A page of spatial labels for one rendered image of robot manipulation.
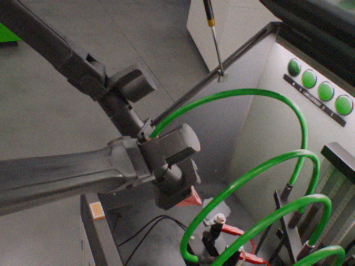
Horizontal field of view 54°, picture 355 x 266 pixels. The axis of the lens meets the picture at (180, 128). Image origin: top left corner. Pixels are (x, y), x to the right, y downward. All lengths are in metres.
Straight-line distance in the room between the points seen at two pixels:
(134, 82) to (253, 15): 2.88
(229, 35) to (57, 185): 3.23
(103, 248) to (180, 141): 0.47
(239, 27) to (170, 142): 3.02
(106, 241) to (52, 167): 0.59
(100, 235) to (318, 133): 0.63
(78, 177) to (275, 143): 0.75
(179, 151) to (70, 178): 0.22
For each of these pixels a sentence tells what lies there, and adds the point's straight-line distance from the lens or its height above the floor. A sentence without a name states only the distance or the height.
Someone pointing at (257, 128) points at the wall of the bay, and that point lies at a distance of 1.14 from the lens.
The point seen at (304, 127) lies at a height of 1.34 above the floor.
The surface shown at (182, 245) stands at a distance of 0.70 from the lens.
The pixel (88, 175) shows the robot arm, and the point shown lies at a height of 1.43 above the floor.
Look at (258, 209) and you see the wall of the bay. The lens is 1.23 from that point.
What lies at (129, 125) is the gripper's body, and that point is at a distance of 0.77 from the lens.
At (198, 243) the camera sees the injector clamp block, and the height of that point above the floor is 0.98.
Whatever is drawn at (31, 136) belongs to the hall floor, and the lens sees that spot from 2.79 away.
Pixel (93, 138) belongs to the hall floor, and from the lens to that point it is 2.74.
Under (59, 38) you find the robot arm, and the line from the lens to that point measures 0.73.
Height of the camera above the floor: 1.76
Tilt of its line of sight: 37 degrees down
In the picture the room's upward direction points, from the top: 12 degrees clockwise
